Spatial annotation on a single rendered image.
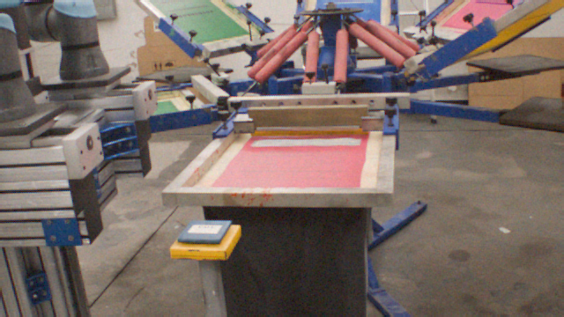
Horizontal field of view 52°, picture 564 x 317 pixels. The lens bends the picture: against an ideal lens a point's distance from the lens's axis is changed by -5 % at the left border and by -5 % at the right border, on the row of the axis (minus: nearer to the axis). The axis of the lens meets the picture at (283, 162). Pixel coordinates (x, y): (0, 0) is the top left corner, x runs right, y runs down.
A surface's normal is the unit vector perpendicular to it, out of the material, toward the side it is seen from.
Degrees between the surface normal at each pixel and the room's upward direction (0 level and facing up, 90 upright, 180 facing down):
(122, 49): 90
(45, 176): 90
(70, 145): 90
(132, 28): 90
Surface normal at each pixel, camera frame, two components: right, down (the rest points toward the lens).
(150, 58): -0.26, 0.32
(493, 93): -0.20, 0.12
